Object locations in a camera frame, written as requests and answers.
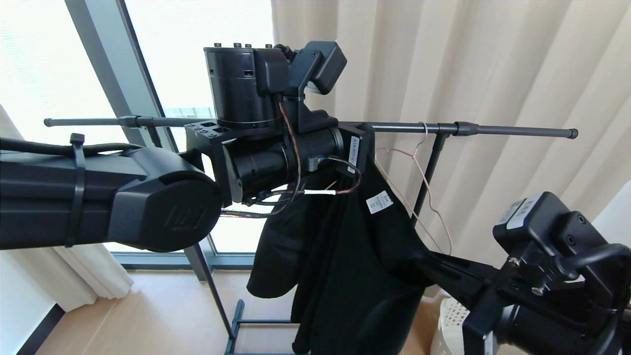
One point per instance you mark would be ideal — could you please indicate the black garment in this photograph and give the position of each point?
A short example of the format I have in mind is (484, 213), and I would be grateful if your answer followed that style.
(276, 256)
(360, 276)

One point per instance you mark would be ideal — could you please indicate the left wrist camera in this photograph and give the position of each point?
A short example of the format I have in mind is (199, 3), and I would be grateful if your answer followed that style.
(320, 64)

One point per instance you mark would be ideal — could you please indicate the beige curtain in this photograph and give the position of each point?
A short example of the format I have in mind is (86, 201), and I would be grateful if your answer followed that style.
(468, 64)

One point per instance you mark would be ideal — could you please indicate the black clothes rack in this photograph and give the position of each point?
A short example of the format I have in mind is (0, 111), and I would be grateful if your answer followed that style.
(493, 130)

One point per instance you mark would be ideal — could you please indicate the white laundry basket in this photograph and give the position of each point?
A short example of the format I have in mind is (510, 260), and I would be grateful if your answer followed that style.
(448, 330)

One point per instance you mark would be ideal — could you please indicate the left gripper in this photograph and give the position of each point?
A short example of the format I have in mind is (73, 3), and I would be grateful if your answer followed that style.
(276, 162)

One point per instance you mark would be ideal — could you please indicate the pink clothes hanger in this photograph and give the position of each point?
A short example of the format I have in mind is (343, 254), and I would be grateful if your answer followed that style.
(429, 197)

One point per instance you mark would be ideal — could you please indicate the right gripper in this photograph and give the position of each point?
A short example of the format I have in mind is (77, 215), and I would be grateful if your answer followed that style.
(532, 330)

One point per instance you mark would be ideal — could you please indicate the white curtain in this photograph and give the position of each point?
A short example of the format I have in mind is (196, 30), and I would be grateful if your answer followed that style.
(98, 276)

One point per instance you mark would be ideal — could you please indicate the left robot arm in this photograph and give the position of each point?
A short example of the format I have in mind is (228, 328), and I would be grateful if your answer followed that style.
(74, 197)

